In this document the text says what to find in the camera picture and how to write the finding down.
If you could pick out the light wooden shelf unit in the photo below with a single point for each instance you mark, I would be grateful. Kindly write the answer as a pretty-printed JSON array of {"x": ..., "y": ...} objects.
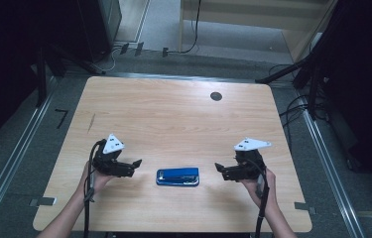
[{"x": 239, "y": 20}]

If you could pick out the person's right hand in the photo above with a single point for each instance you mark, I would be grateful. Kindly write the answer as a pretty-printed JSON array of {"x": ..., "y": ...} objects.
[{"x": 263, "y": 191}]

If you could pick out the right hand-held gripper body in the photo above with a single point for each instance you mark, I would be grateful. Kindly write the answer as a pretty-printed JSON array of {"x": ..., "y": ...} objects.
[{"x": 251, "y": 162}]

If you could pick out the silver floor rail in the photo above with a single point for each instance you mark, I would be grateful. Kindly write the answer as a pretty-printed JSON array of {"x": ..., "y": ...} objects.
[
  {"x": 11, "y": 158},
  {"x": 330, "y": 172}
]

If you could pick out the black round table grommet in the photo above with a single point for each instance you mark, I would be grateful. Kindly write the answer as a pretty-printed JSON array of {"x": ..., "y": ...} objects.
[{"x": 216, "y": 96}]

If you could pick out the grey table side bracket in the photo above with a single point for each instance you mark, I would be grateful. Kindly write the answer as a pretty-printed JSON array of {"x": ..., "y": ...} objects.
[
  {"x": 304, "y": 207},
  {"x": 43, "y": 201}
]

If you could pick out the blue stapler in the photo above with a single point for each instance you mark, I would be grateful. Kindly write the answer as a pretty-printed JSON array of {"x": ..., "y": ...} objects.
[{"x": 177, "y": 177}]

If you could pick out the black metal stand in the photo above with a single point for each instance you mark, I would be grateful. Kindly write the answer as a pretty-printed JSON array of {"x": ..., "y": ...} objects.
[
  {"x": 41, "y": 79},
  {"x": 312, "y": 72}
]

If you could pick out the black cabinet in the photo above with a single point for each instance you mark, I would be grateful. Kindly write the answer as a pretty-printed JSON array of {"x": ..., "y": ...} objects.
[{"x": 100, "y": 26}]

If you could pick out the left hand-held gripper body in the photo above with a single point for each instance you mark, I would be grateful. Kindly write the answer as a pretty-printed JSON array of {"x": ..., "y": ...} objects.
[{"x": 109, "y": 155}]

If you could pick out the person's left hand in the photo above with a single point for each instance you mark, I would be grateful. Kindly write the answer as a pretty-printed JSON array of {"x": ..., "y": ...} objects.
[{"x": 99, "y": 183}]

